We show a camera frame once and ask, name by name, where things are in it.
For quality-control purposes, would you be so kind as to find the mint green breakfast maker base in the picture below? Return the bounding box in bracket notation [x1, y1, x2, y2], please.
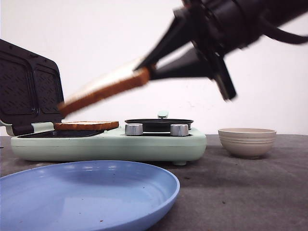
[11, 127, 207, 165]

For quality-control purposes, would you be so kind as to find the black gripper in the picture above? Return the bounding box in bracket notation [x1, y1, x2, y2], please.
[135, 0, 241, 101]

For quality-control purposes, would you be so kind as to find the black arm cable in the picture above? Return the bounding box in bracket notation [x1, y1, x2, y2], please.
[259, 9, 308, 45]

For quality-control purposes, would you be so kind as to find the silver left control knob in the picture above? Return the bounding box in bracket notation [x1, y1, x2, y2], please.
[125, 123, 143, 136]

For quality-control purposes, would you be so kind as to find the black round frying pan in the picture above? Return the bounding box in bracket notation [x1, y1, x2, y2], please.
[125, 117, 194, 132]

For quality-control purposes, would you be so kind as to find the silver control knob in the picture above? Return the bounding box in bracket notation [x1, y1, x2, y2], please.
[125, 123, 143, 136]
[170, 124, 189, 137]

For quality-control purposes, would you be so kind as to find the blue plastic plate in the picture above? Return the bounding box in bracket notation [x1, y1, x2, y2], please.
[0, 161, 180, 231]

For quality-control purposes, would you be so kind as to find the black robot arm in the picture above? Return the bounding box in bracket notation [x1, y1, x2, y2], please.
[139, 0, 308, 100]

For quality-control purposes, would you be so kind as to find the beige ribbed ceramic bowl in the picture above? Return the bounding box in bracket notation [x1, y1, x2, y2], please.
[218, 128, 276, 159]

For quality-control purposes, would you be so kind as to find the breakfast maker hinged lid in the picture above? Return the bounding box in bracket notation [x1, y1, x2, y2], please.
[0, 40, 64, 136]

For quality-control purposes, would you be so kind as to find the silver right control knob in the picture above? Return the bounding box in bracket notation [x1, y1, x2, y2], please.
[170, 124, 189, 137]

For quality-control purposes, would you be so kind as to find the toast bread slice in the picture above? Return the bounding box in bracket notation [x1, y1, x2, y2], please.
[58, 59, 151, 116]
[54, 121, 119, 131]

